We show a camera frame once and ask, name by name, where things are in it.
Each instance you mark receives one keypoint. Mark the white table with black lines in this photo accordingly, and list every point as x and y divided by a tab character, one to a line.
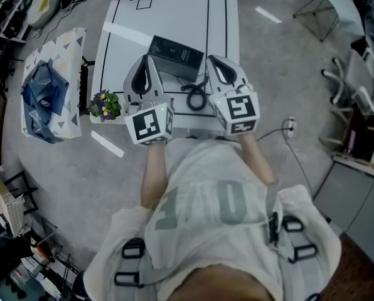
174	17

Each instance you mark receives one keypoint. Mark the white shelf with black items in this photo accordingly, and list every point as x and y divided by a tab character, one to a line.
5	8

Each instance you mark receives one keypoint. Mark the black metal basket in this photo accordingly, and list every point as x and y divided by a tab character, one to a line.
86	86

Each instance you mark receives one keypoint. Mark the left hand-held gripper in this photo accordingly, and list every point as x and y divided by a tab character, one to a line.
146	127

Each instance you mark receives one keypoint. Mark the black metal frame stand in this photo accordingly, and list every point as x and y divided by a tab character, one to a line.
27	193

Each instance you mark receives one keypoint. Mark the fried egg shaped cushion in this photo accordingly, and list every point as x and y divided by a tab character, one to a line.
45	2

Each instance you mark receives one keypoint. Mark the black rectangular box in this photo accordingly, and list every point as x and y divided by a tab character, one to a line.
174	56

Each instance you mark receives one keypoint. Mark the grey cabinet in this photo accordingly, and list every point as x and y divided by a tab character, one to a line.
353	199

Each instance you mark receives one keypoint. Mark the patterned paper bag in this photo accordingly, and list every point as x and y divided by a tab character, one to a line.
6	202

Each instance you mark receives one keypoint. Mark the crumpled blue cloth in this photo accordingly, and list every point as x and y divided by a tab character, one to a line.
42	99

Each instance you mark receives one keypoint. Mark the grey white office chair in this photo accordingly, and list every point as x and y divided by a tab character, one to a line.
359	80

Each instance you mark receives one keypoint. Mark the person's right forearm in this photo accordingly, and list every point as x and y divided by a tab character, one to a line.
257	158

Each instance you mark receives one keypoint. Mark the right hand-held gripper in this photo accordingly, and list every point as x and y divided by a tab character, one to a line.
240	108

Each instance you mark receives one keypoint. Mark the person's left forearm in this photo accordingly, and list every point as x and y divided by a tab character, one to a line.
154	174

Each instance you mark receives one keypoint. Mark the white power strip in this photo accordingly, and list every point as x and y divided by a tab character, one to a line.
292	125

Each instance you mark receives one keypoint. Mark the potted purple flower plant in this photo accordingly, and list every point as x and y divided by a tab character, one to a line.
105	105

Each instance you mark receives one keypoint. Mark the wooden open shelf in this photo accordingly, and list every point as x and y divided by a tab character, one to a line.
359	136

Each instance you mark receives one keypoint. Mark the white curved table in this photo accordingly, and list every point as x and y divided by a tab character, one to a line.
340	2

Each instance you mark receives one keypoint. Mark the person's white shirt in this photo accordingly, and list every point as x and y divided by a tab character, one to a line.
206	174

